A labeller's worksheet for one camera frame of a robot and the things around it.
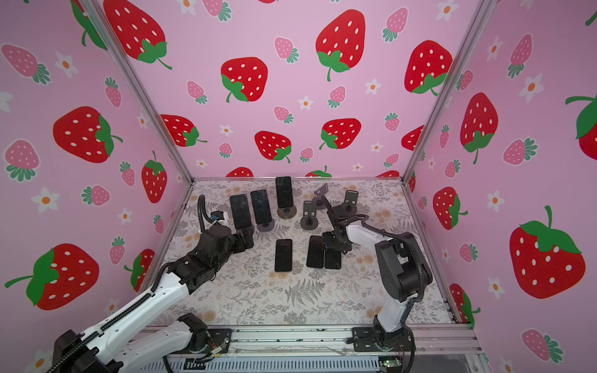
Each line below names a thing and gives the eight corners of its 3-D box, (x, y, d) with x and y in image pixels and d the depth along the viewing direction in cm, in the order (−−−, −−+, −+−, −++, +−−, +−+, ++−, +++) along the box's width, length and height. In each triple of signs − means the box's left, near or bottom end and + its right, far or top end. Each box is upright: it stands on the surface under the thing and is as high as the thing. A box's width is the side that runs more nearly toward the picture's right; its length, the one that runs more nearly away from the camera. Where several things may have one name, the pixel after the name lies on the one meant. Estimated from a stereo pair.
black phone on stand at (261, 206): (257, 230, 103) (251, 210, 91) (256, 212, 110) (250, 190, 98) (272, 228, 104) (268, 207, 92) (270, 210, 110) (266, 188, 99)
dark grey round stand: (342, 214, 109) (345, 199, 100) (341, 205, 113) (344, 189, 104) (355, 214, 109) (359, 199, 100) (353, 205, 113) (357, 189, 104)
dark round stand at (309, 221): (300, 229, 104) (300, 219, 98) (301, 210, 111) (300, 200, 105) (316, 229, 104) (317, 219, 98) (316, 210, 111) (316, 200, 105)
